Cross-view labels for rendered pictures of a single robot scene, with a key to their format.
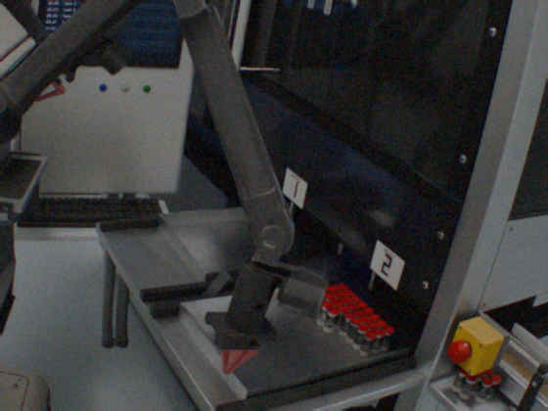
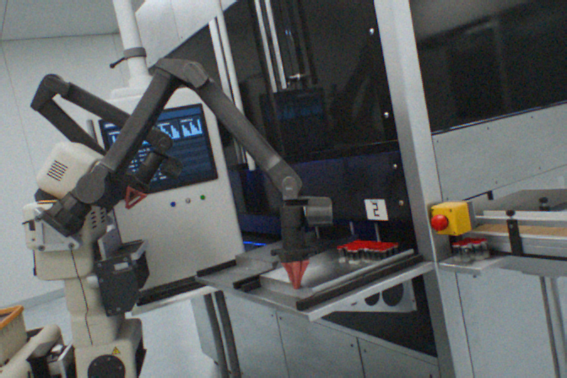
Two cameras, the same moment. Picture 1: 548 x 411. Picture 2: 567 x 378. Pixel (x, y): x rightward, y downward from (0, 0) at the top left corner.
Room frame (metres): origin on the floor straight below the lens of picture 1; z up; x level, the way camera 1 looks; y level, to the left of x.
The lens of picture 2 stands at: (-0.39, -0.06, 1.27)
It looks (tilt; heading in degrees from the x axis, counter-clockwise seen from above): 6 degrees down; 3
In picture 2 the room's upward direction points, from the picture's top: 12 degrees counter-clockwise
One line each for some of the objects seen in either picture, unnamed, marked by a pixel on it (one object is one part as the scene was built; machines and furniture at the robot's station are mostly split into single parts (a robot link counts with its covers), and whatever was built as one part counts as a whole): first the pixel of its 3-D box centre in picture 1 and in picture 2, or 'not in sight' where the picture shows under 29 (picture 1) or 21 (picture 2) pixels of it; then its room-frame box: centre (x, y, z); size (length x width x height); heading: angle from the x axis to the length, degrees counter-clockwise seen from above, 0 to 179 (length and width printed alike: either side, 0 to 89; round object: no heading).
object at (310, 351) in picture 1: (294, 335); (335, 267); (1.00, -0.08, 0.90); 0.34 x 0.26 x 0.04; 124
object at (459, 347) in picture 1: (461, 350); (440, 222); (0.88, -0.35, 0.99); 0.04 x 0.04 x 0.04; 34
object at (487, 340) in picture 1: (478, 344); (452, 218); (0.91, -0.39, 1.00); 0.08 x 0.07 x 0.07; 124
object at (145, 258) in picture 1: (256, 296); (309, 268); (1.15, 0.00, 0.87); 0.70 x 0.48 x 0.02; 34
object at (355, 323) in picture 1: (343, 321); (364, 254); (1.06, -0.17, 0.90); 0.18 x 0.02 x 0.05; 34
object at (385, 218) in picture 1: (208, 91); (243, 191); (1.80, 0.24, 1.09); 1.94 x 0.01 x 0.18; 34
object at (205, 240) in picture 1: (250, 241); (296, 249); (1.33, 0.04, 0.90); 0.34 x 0.26 x 0.04; 124
